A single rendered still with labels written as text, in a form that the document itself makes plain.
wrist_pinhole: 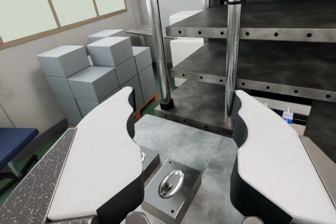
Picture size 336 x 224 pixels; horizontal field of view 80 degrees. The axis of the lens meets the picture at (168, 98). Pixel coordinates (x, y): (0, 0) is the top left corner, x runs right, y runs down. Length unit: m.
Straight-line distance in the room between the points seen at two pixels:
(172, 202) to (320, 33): 0.82
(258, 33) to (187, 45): 1.86
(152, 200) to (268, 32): 0.80
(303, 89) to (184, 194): 0.68
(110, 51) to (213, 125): 1.35
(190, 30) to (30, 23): 1.91
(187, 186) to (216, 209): 0.13
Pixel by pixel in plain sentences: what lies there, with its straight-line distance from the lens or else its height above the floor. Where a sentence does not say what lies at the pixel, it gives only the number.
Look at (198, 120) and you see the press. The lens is 1.20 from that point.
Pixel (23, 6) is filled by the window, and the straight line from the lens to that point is 2.64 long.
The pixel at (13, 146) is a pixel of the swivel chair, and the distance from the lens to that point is 2.10.
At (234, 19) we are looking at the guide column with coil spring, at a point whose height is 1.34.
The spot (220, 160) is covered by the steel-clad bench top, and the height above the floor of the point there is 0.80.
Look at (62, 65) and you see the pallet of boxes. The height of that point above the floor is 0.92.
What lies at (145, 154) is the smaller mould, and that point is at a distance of 0.94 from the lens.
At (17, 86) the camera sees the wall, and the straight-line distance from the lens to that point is 2.61.
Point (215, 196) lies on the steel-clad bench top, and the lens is 0.86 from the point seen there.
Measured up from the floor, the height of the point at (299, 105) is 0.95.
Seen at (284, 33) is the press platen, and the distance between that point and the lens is 0.98.
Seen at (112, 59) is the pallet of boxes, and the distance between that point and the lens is 2.16.
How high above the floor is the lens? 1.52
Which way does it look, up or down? 30 degrees down
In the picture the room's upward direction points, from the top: 8 degrees counter-clockwise
